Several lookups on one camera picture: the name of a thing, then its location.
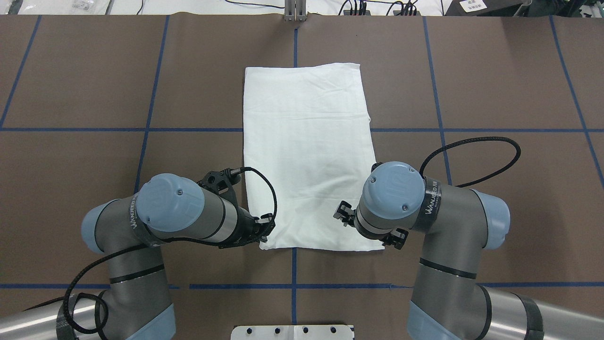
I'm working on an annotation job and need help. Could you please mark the white long-sleeve printed shirt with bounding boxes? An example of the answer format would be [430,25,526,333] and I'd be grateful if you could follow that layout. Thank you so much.
[243,63,384,252]

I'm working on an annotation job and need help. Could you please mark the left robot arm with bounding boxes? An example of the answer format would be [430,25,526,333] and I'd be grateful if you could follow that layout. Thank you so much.
[1,167,277,340]

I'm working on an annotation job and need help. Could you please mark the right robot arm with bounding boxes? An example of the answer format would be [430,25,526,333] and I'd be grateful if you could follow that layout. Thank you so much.
[334,161,604,340]

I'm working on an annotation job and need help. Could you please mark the aluminium frame post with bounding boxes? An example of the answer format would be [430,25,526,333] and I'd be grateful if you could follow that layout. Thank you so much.
[284,0,308,22]

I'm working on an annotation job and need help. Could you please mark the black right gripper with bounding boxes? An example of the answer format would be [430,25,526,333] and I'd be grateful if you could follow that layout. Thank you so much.
[334,201,409,250]

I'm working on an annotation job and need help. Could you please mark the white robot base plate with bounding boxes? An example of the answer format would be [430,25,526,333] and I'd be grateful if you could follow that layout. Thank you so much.
[230,324,355,340]

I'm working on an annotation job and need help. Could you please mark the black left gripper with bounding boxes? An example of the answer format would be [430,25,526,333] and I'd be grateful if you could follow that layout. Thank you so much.
[196,168,277,249]

